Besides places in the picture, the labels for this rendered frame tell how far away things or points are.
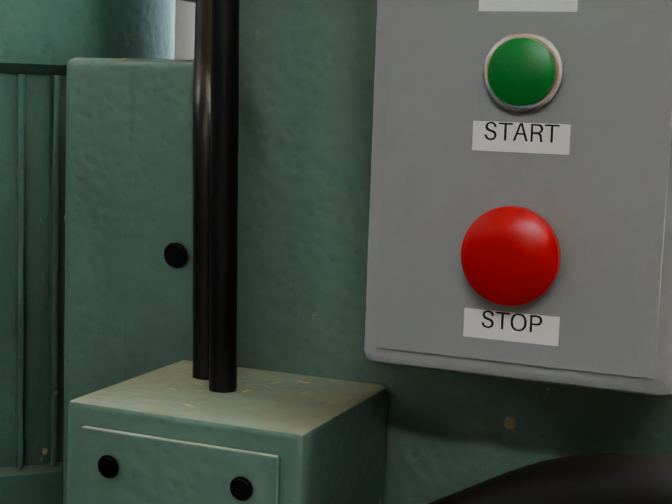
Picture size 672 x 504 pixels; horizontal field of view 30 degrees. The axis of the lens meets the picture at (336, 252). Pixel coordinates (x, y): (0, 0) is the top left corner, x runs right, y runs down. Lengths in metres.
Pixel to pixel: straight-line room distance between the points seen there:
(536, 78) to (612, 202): 0.04
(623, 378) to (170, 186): 0.24
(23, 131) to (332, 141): 0.18
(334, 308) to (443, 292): 0.09
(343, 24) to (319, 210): 0.07
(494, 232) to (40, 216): 0.28
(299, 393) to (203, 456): 0.05
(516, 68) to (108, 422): 0.18
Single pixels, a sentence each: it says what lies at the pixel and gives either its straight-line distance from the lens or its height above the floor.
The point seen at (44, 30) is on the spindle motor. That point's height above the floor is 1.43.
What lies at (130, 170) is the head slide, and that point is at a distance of 0.56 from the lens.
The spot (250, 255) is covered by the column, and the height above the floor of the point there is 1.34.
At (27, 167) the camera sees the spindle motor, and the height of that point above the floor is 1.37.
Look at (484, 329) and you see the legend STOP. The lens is 0.39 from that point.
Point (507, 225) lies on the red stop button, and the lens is 0.38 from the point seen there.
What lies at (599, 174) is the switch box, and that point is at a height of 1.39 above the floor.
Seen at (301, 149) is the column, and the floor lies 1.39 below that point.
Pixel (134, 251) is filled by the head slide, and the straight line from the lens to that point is 0.56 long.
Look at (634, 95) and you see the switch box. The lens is 0.38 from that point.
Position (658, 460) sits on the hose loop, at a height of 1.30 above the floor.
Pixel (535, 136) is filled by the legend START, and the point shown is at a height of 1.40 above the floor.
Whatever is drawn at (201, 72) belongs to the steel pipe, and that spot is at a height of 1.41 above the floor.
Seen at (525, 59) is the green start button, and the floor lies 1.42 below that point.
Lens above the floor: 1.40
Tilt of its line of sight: 7 degrees down
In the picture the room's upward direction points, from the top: 2 degrees clockwise
